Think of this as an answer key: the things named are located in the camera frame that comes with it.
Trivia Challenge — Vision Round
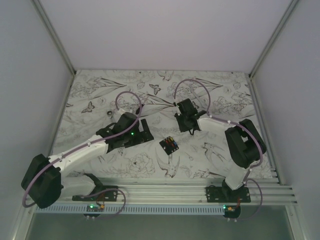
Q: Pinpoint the black fuse box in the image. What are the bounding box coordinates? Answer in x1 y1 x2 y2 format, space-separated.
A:
159 136 179 156

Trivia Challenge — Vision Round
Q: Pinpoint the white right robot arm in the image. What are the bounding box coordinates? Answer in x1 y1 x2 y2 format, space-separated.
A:
174 98 267 203

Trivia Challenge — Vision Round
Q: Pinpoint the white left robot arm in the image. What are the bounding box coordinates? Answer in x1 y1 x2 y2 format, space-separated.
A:
21 112 154 209

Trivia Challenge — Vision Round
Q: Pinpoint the silver ratchet wrench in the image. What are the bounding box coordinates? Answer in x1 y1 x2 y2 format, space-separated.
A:
107 110 114 119

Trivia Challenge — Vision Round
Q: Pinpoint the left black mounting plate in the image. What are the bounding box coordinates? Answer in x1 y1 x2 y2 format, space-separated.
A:
72 185 119 202

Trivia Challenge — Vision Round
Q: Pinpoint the black mounting plate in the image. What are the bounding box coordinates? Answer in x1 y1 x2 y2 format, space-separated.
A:
205 185 251 203
72 185 119 202

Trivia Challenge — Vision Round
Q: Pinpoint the left controller board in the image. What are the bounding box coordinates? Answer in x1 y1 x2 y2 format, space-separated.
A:
83 203 105 220

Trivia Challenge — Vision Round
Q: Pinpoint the controller board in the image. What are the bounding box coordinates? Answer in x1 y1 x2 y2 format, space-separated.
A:
83 203 105 220
223 205 241 222

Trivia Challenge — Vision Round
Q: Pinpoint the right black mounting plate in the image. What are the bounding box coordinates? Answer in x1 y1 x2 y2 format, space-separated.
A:
205 185 251 203

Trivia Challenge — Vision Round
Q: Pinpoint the right controller board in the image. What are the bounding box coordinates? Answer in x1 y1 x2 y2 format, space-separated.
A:
223 205 241 222

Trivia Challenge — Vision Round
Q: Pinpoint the white slotted cable duct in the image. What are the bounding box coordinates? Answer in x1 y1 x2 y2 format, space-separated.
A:
35 203 224 216

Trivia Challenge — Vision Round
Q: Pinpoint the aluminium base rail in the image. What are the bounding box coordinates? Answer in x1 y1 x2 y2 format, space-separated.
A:
59 181 300 206

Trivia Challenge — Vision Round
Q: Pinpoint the aluminium frame post right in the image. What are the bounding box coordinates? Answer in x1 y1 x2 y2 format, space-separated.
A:
248 0 300 79

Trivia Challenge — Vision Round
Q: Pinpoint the aluminium frame post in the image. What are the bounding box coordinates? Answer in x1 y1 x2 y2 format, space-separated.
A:
248 0 300 79
30 0 77 76

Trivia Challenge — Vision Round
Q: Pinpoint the aluminium frame post left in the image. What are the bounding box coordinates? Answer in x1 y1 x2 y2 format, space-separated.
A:
30 0 77 76

